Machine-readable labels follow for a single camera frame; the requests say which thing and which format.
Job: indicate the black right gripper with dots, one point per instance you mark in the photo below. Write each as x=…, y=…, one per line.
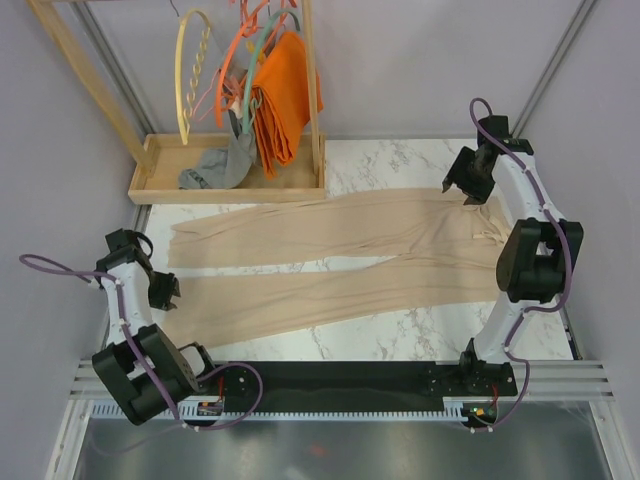
x=476, y=193

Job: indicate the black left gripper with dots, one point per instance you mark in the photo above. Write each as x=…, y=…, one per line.
x=169, y=288

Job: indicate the beige trousers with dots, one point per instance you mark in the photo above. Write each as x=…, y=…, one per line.
x=274, y=269

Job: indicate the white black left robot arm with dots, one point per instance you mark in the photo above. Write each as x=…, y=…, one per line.
x=142, y=369

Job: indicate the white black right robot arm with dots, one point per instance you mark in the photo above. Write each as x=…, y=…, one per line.
x=534, y=269

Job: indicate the pink thin hanger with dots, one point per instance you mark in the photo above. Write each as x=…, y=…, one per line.
x=206, y=103

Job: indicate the teal plastic hanger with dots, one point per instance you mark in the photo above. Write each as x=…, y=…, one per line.
x=251, y=72

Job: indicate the orange plastic hanger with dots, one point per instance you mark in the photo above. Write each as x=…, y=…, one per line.
x=229, y=85

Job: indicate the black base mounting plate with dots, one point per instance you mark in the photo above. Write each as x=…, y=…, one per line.
x=356, y=387

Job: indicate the wooden clothes rack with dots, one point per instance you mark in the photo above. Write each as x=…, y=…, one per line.
x=210, y=122

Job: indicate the grey garment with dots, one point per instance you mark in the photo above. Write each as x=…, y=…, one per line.
x=223, y=168

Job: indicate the orange cloth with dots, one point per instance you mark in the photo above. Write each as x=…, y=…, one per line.
x=281, y=84

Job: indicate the grey slotted cable duct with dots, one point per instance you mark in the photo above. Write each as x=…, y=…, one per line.
x=212, y=409

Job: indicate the aluminium frame rail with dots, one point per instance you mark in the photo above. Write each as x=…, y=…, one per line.
x=549, y=380

